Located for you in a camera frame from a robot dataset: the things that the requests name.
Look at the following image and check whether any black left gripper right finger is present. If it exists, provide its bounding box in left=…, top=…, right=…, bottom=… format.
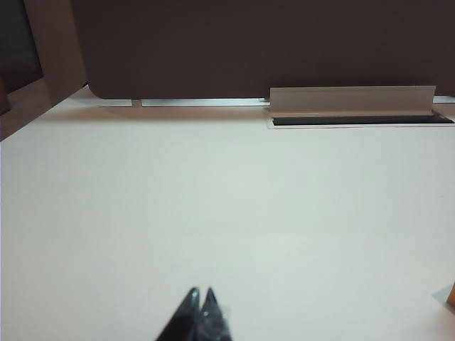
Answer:
left=194, top=286, right=232, bottom=341

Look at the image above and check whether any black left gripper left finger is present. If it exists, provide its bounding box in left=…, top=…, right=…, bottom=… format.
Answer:
left=154, top=286, right=201, bottom=341

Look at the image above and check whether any yellow penguin number block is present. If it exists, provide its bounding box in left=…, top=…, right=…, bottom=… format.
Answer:
left=431, top=280, right=455, bottom=307

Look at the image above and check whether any grey desk divider panel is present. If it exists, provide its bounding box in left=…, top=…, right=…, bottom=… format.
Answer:
left=69, top=0, right=455, bottom=101

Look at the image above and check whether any black cable slot brush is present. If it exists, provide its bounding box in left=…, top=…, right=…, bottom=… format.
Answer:
left=268, top=114, right=455, bottom=129

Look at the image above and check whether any white cable tray lid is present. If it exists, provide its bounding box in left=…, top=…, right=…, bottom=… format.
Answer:
left=269, top=84, right=438, bottom=116

